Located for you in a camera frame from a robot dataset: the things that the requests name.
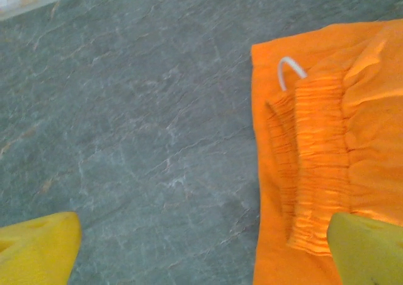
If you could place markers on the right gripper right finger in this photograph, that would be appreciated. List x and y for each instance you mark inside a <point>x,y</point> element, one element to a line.
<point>368,253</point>

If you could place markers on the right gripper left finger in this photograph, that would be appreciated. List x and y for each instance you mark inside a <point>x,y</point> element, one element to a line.
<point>37,253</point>

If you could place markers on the light orange shorts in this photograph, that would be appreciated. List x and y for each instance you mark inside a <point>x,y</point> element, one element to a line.
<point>371,124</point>

